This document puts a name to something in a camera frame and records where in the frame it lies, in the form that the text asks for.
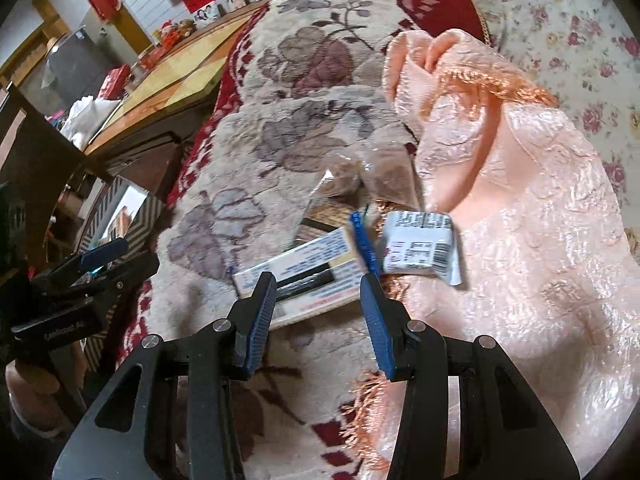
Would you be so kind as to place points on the pink fringed cloth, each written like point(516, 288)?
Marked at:
point(500, 210)

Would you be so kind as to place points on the small photo frame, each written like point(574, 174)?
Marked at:
point(237, 4)

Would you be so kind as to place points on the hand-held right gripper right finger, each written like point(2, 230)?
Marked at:
point(377, 325)

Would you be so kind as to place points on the long white cracker packet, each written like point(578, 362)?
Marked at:
point(310, 260)

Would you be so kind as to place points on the floral bed sheet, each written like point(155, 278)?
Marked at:
point(550, 35)

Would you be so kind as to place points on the dark wooden chair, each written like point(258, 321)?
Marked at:
point(30, 150)

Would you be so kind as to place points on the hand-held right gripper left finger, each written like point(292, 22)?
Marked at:
point(262, 320)

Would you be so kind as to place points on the white blue snack packet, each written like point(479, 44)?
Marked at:
point(415, 245)

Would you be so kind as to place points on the plush toys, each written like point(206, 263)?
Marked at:
point(176, 31)

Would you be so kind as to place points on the person's left hand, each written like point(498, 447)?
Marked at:
point(30, 390)

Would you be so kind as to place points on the floral plush blanket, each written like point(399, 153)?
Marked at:
point(300, 110)

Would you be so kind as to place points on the white box with striped rim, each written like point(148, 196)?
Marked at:
point(150, 215)

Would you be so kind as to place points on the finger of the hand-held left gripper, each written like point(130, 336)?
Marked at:
point(127, 275)
point(105, 252)

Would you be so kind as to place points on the orange snack packet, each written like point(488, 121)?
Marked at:
point(122, 219)

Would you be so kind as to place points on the flat red gift box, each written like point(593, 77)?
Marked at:
point(114, 81)

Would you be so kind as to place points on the clear bag of brown snacks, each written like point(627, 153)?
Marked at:
point(370, 180)

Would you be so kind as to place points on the dark glass cabinet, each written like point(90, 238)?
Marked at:
point(70, 70)

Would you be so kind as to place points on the wooden table with yellow top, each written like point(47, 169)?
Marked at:
point(170, 80)

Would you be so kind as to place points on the wide photo frame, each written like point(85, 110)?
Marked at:
point(205, 15)

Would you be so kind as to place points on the white tissue bundle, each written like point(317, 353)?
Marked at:
point(90, 120)

